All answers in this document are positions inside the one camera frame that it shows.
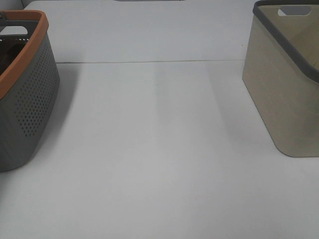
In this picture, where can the beige basket grey rim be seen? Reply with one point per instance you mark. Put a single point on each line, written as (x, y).
(281, 73)

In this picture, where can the grey perforated basket orange rim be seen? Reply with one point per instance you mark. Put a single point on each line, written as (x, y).
(29, 83)

